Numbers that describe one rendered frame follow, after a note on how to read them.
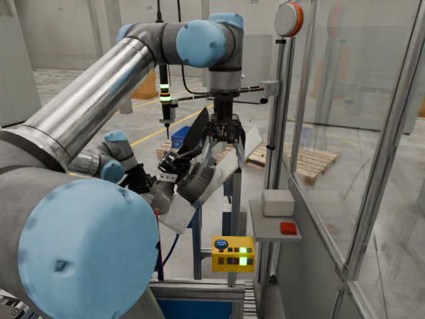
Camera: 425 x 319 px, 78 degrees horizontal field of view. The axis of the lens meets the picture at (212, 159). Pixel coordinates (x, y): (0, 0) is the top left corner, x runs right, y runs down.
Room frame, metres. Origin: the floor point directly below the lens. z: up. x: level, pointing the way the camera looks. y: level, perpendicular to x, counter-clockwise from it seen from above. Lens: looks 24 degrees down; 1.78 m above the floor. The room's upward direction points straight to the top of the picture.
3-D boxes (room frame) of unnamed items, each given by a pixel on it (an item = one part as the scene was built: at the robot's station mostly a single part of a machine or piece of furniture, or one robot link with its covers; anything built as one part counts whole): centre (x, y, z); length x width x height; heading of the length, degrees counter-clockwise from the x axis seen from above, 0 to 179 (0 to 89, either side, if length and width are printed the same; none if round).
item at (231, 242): (0.79, -0.08, 1.02); 0.16 x 0.10 x 0.11; 88
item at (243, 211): (1.37, -0.14, 0.73); 0.15 x 0.09 x 0.22; 88
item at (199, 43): (0.54, 0.03, 1.78); 0.11 x 0.11 x 0.08; 68
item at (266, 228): (1.26, -0.35, 0.85); 0.36 x 0.24 x 0.03; 178
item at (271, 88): (1.50, -0.32, 1.54); 0.10 x 0.07 x 0.09; 123
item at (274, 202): (1.33, -0.38, 0.92); 0.17 x 0.16 x 0.11; 88
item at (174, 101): (1.16, 0.20, 1.50); 0.09 x 0.07 x 0.10; 123
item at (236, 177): (1.28, -0.13, 0.58); 0.09 x 0.05 x 1.15; 178
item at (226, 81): (0.63, -0.03, 1.70); 0.08 x 0.08 x 0.05
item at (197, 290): (0.80, 0.32, 0.82); 0.90 x 0.04 x 0.08; 88
